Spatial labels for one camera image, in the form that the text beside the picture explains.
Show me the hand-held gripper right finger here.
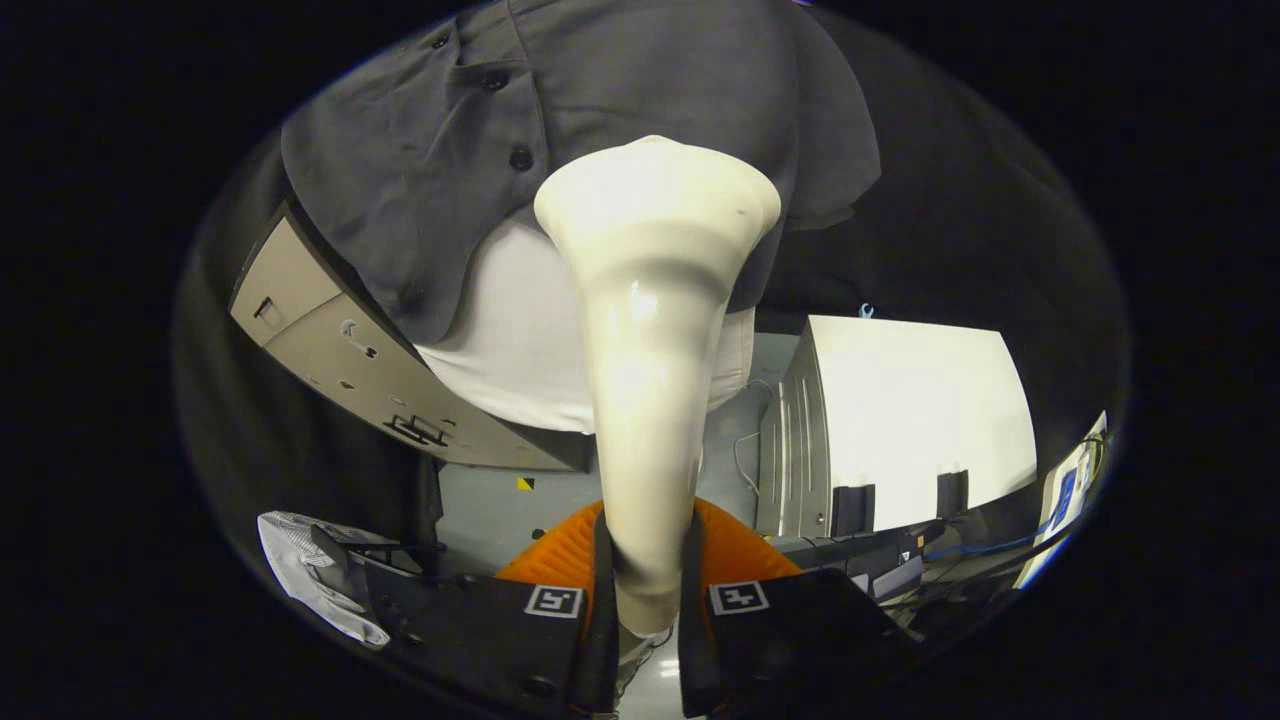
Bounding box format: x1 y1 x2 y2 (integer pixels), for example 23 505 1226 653
680 497 926 719

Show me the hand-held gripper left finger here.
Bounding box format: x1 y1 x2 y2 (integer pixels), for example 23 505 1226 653
350 500 621 720

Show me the dark grey button shirt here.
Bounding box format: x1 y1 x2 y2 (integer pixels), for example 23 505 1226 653
280 0 883 346

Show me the black electronics box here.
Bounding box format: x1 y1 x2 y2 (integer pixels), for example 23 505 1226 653
775 525 946 606

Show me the white mannequin torso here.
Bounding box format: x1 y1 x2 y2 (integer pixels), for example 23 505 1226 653
415 215 756 436

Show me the white mesh fabric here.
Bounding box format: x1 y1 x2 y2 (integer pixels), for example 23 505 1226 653
257 511 393 651

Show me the white box appliance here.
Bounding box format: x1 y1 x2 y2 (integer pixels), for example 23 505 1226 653
755 315 1039 541

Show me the grey drawer cabinet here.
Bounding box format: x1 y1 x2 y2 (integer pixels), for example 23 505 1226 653
228 200 596 473

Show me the blue and white panel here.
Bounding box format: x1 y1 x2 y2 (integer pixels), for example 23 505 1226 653
1015 410 1111 591

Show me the thin white cable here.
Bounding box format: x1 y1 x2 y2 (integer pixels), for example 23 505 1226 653
733 378 776 496

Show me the blue cable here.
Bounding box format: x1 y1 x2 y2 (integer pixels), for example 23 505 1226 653
920 530 1041 563

